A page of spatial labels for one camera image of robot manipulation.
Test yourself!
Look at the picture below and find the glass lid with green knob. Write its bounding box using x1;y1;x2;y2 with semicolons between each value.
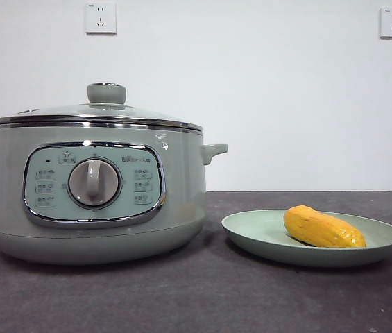
0;82;204;133

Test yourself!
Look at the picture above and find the yellow corn cob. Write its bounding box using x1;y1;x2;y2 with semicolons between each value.
283;205;366;248

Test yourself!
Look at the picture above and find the pale green electric steamer pot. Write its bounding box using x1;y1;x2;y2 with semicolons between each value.
0;123;229;266

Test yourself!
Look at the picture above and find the pale green round plate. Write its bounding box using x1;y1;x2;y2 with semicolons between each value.
221;208;392;268

